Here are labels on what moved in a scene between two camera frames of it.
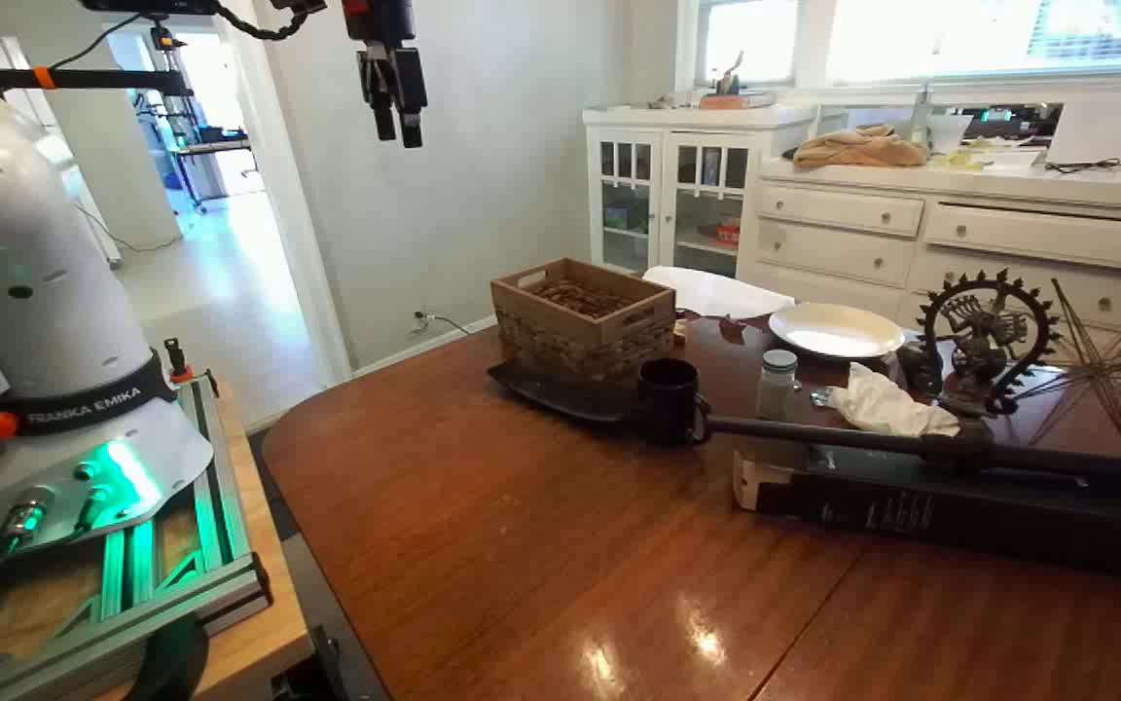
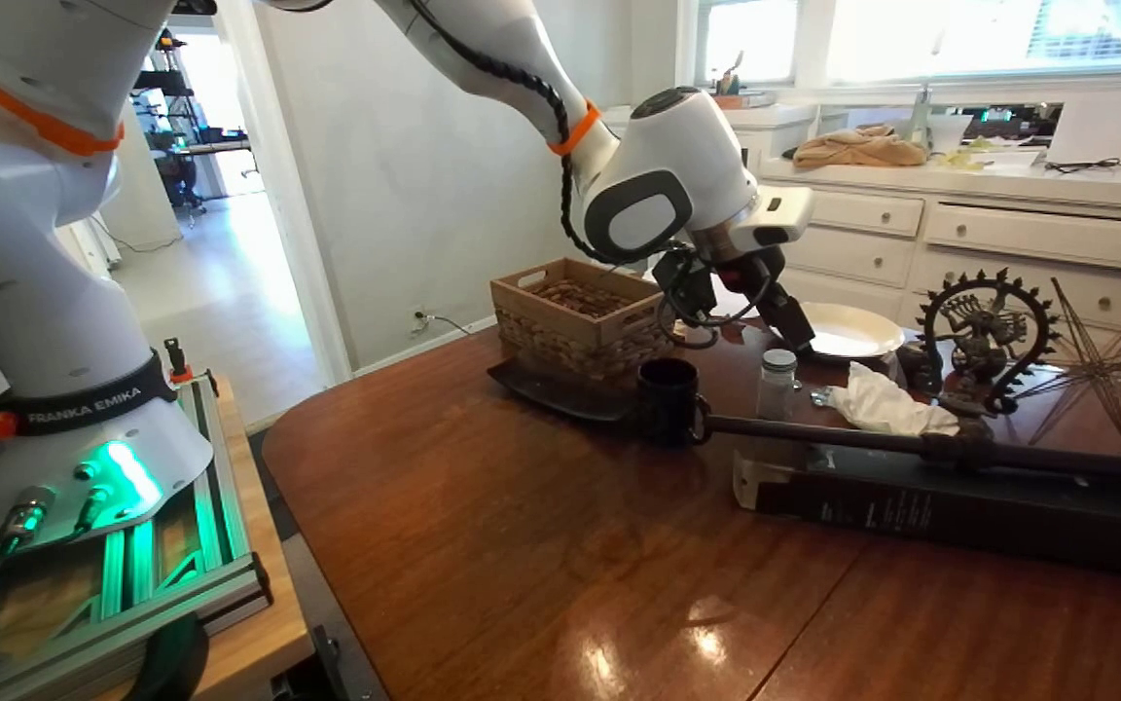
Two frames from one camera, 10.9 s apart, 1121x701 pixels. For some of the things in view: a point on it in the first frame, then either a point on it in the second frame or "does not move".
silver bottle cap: x=780 y=357 does not move
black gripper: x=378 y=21 -> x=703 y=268
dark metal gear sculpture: x=985 y=331 does not move
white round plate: x=840 y=331 does not move
